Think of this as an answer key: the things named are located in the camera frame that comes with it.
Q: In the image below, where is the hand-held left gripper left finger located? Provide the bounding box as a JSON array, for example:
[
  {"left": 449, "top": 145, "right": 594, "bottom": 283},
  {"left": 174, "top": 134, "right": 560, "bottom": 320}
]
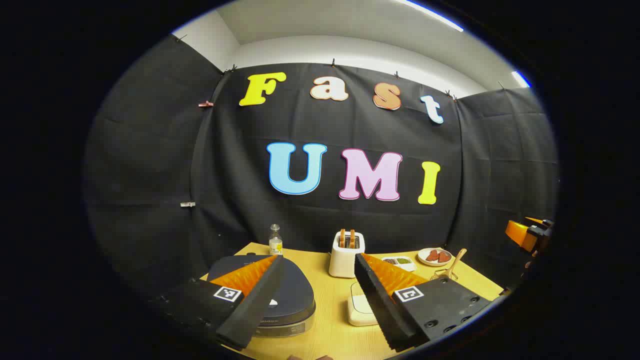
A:
[{"left": 150, "top": 255, "right": 286, "bottom": 351}]

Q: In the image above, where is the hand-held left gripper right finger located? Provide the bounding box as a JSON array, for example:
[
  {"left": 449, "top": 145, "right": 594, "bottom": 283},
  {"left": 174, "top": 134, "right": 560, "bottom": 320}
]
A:
[{"left": 354, "top": 252, "right": 493, "bottom": 353}]

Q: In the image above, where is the clear box of white rice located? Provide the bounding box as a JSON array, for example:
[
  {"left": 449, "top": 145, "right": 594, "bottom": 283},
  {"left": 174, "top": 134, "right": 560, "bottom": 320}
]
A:
[{"left": 347, "top": 281, "right": 381, "bottom": 327}]

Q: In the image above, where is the dark grey rice cooker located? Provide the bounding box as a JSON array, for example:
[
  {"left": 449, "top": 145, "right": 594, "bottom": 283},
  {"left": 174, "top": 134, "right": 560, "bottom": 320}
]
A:
[{"left": 206, "top": 254, "right": 317, "bottom": 338}]

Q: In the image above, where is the wooden spoon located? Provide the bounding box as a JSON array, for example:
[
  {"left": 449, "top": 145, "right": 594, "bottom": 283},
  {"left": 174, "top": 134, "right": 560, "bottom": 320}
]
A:
[{"left": 446, "top": 248, "right": 468, "bottom": 280}]

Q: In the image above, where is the white divided dish of beans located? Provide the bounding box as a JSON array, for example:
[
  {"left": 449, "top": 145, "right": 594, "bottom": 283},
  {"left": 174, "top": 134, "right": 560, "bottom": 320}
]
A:
[{"left": 381, "top": 256, "right": 417, "bottom": 272}]

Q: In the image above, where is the white toaster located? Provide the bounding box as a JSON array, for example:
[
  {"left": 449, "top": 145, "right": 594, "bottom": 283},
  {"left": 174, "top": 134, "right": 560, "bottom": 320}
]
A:
[{"left": 328, "top": 229, "right": 366, "bottom": 279}]

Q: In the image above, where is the small glass bottle yellow label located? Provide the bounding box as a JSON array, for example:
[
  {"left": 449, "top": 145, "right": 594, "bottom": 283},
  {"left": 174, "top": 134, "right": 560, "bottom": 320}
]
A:
[{"left": 268, "top": 224, "right": 284, "bottom": 257}]

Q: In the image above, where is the white round plate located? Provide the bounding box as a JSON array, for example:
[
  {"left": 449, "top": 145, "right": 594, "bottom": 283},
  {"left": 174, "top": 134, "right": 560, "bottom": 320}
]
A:
[{"left": 417, "top": 247, "right": 454, "bottom": 267}]

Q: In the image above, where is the black backdrop cloth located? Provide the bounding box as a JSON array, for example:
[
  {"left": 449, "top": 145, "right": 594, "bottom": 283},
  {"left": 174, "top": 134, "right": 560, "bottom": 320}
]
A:
[{"left": 82, "top": 35, "right": 558, "bottom": 301}]

